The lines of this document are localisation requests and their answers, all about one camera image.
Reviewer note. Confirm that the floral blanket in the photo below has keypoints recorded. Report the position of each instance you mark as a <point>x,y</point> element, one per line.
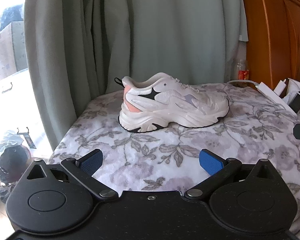
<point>150,145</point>

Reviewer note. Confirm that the green curtain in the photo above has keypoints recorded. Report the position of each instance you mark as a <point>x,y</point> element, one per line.
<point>152,30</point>

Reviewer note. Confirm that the cardboard box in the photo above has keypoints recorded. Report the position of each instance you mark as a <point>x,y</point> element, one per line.
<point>7,52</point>

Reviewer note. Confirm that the wooden headboard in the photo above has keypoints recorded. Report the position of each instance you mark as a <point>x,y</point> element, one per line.
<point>277,30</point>

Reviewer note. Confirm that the white shoelace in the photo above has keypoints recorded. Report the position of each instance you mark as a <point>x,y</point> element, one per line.
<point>187,86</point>

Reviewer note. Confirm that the plastic bottle with red label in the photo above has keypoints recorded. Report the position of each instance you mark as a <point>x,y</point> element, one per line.
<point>241,73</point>

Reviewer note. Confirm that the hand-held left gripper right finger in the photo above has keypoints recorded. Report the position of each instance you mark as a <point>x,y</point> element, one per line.
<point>211,162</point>

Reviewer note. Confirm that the black bag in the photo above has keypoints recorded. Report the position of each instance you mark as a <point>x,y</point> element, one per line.
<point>13,162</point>

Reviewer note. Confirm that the white sneaker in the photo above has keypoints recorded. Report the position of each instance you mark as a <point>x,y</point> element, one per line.
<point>165,105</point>

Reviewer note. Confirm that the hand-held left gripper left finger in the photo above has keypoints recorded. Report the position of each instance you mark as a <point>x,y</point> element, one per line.
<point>91,162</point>

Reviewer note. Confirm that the white charger plug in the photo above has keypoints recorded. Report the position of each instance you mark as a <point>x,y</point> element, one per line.
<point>281,87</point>

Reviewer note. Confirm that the white power strip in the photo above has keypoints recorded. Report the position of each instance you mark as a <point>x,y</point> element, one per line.
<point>275,98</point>

